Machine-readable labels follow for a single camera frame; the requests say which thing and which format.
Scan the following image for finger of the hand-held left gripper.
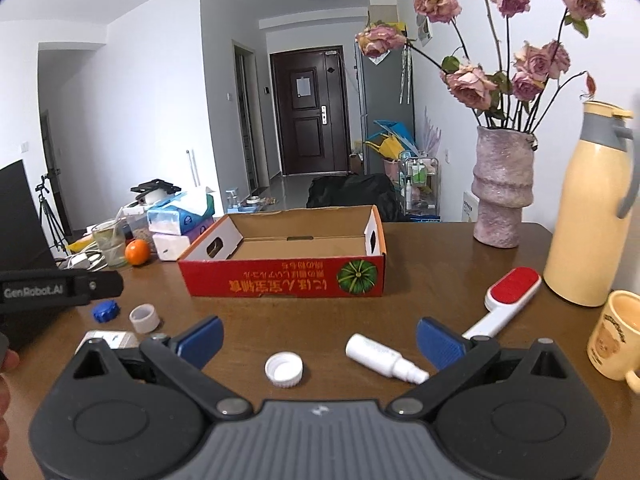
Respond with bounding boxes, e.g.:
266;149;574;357
75;269;125;306

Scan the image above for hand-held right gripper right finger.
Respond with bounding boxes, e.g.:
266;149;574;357
390;317;568;420

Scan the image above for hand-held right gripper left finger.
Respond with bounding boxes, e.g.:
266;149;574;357
74;316;251;421

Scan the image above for red and white lint brush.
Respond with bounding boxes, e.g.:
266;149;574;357
461;267;542;340

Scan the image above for red cardboard box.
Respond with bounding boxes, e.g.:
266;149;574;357
177;205;388;299

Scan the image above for person's left hand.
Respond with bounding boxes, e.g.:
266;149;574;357
0;335;21;431

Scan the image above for blue bottle cap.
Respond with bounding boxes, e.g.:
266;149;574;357
92;299;121;323

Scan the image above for white charger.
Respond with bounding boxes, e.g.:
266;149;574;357
65;252;103;271

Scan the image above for clear drinking glass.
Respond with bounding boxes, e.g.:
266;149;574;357
91;219;128;269

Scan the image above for orange fruit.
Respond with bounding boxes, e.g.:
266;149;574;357
124;239;152;267

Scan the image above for white tape roll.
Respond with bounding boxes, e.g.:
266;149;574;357
129;303;161;334

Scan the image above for silver foil packet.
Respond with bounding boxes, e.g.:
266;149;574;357
82;330;140;351

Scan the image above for small white spray bottle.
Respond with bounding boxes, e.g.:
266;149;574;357
345;333;431;386

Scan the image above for white carton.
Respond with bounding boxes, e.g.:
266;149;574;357
151;224;213;262

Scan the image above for black monitor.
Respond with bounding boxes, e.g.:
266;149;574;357
0;160;58;272

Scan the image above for black tripod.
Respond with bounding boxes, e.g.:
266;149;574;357
34;174;71;256

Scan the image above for white bottle cap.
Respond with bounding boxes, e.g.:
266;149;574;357
264;352;304;389

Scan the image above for blue tissue box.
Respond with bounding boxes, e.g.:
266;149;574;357
146;192;216;236

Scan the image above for black tape dispenser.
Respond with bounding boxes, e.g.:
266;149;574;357
131;178;181;206

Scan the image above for white rolling cart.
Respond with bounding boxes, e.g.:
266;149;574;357
400;156;441;221

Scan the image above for cream printed mug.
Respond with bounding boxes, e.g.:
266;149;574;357
586;290;640;395

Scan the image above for black bag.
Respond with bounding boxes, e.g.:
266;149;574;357
306;173;406;222

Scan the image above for cream thermos jug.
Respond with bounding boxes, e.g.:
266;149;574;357
542;100;638;307

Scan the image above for yellow and blue bags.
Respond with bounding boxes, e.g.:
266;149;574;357
364;120;426;161

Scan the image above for dark brown door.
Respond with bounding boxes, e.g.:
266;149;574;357
270;46;351;177

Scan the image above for dried pink roses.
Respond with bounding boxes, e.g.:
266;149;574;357
355;0;608;133

